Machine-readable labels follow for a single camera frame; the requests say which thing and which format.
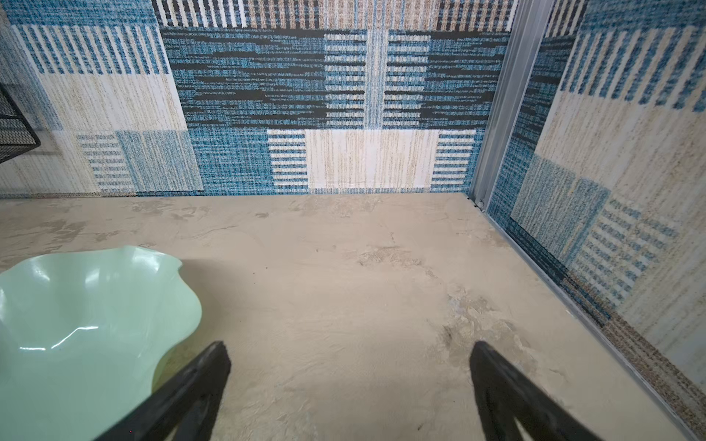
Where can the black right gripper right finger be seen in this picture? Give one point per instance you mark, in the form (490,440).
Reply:
(508,402)

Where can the black wire mesh shelf rack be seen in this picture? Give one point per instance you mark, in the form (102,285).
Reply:
(17,135)

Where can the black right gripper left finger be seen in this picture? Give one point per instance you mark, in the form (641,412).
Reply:
(185,407)

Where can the pale green wavy fruit bowl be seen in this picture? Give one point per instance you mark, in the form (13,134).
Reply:
(83,335)

